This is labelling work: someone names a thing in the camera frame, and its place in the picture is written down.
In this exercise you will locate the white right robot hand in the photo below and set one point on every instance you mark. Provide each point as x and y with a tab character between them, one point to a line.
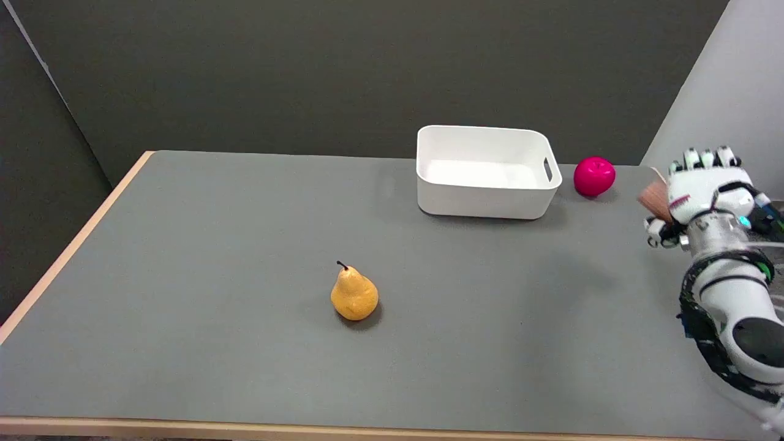
704	193

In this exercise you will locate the wooden cylinder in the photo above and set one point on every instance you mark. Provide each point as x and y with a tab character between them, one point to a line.
655	199

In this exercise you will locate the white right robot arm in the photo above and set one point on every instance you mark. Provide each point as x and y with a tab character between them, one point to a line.
735	300

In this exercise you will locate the magenta toy apple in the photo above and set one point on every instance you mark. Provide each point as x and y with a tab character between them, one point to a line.
594	176

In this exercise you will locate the white plastic box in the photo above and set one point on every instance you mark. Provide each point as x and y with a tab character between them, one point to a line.
487	173

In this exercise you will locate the yellow toy pear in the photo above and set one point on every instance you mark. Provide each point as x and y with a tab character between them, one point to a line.
353	294

